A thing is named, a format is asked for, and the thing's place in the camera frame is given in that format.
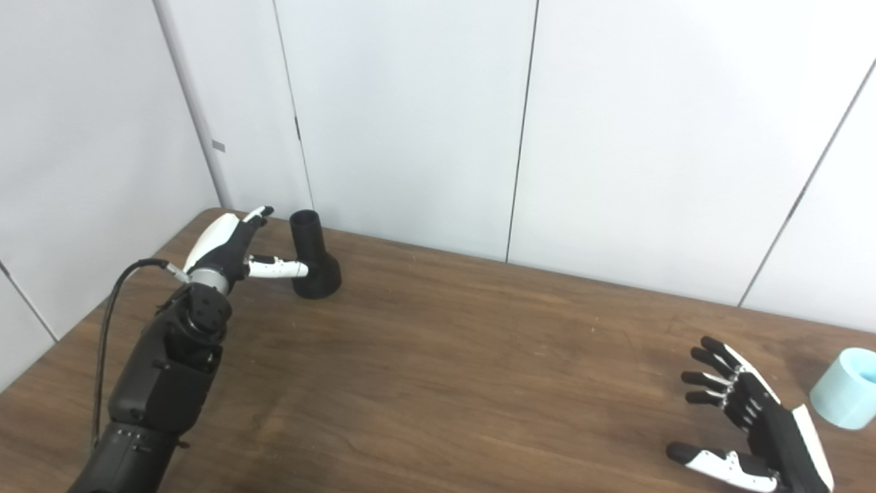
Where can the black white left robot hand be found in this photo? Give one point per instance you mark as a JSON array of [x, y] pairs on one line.
[[222, 250]]

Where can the light blue cylinder cup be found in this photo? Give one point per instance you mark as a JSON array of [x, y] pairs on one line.
[[845, 397]]

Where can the black flared nozzle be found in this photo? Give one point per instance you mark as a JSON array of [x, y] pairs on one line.
[[323, 282]]

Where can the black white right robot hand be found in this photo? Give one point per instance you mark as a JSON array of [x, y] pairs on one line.
[[780, 438]]

